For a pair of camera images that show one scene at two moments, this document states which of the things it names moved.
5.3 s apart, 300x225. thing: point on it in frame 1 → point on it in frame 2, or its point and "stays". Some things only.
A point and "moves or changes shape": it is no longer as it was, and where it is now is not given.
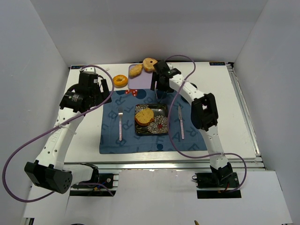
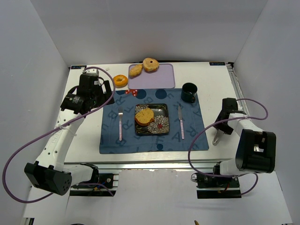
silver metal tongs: (165, 93) moves or changes shape
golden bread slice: (144, 116) stays
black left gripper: (104, 91) stays
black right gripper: (160, 86) → (221, 123)
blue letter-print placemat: (117, 129) stays
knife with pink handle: (180, 116) stays
